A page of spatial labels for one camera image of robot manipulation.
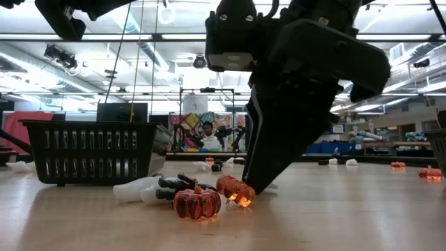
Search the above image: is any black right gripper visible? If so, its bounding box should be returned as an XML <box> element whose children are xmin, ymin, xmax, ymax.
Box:
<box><xmin>247</xmin><ymin>17</ymin><xmax>392</xmax><ymax>195</ymax></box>

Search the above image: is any black slotted plastic basket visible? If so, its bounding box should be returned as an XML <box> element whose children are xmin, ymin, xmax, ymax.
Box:
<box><xmin>19</xmin><ymin>119</ymin><xmax>172</xmax><ymax>188</ymax></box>
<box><xmin>422</xmin><ymin>128</ymin><xmax>446</xmax><ymax>177</ymax></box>

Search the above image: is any shelf with blue bins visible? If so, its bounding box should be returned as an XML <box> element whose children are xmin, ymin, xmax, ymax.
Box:
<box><xmin>306</xmin><ymin>123</ymin><xmax>355</xmax><ymax>156</ymax></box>

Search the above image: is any person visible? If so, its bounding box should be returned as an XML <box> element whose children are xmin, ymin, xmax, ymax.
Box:
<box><xmin>200</xmin><ymin>121</ymin><xmax>224</xmax><ymax>153</ymax></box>

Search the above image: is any black computer monitor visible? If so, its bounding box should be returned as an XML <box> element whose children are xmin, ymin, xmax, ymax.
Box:
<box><xmin>96</xmin><ymin>102</ymin><xmax>149</xmax><ymax>123</ymax></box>

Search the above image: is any orange red curtain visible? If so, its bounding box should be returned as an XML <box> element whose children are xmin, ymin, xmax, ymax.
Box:
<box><xmin>1</xmin><ymin>110</ymin><xmax>55</xmax><ymax>155</ymax></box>

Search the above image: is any colourful wall mural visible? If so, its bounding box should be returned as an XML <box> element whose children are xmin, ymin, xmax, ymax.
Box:
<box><xmin>169</xmin><ymin>111</ymin><xmax>247</xmax><ymax>153</ymax></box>

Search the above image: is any black ceiling-mounted camera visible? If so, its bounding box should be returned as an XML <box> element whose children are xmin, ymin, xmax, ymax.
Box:
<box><xmin>192</xmin><ymin>54</ymin><xmax>208</xmax><ymax>70</ymax></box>
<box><xmin>43</xmin><ymin>44</ymin><xmax>79</xmax><ymax>70</ymax></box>

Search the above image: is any black aluminium table frame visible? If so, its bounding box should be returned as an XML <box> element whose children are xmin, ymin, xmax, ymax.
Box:
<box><xmin>165</xmin><ymin>152</ymin><xmax>442</xmax><ymax>167</ymax></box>

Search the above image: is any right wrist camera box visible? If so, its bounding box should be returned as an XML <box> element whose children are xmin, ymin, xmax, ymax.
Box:
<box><xmin>204</xmin><ymin>0</ymin><xmax>261</xmax><ymax>73</ymax></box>

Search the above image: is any yellow hanging cable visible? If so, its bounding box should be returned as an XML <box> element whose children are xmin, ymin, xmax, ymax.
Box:
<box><xmin>129</xmin><ymin>0</ymin><xmax>146</xmax><ymax>123</ymax></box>

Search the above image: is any white hanging ring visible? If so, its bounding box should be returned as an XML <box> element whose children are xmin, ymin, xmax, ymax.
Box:
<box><xmin>157</xmin><ymin>3</ymin><xmax>177</xmax><ymax>26</ymax></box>

